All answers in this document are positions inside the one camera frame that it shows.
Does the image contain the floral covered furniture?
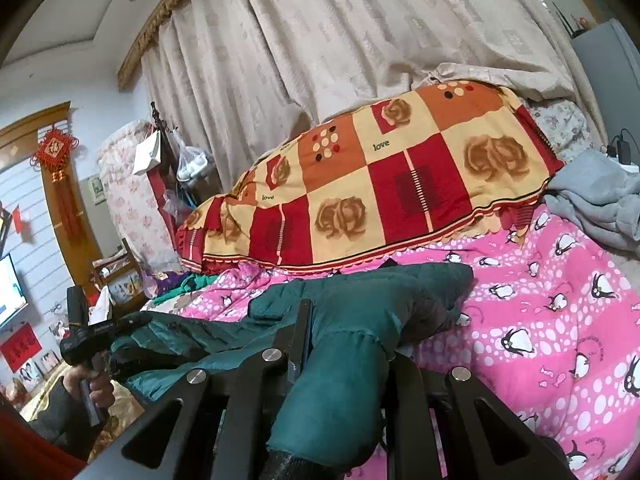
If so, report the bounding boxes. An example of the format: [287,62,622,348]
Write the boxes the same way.
[96,119,183,272]

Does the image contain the red chinese knot ornament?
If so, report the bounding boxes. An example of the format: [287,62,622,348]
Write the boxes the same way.
[30,126,84,243]

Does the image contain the beige patterned curtain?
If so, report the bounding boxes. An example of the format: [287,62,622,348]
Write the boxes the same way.
[141,0,605,188]

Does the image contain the white plastic bag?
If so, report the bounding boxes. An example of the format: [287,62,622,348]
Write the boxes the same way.
[170,128,210,182]

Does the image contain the green purple clothes pile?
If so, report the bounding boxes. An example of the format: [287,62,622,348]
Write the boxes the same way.
[142,271,217,306]

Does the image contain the wooden chair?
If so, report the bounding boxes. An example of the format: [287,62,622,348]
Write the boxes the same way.
[92,238,148,318]

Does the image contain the red cream rose blanket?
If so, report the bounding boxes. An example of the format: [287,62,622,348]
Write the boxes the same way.
[176,80,562,274]

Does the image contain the grey cabinet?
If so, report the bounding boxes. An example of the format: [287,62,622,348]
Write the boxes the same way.
[572,18,639,162]

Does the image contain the teal quilted puffer jacket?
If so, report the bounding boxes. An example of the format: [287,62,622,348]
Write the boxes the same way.
[110,262,474,474]

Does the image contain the pink penguin quilt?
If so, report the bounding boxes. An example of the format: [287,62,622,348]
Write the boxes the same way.
[174,204,640,480]

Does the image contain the grey clothing pile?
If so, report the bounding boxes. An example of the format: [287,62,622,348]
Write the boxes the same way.
[544,148,639,255]

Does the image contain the person's left hand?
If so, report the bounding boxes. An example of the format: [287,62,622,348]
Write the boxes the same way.
[63,365,115,408]

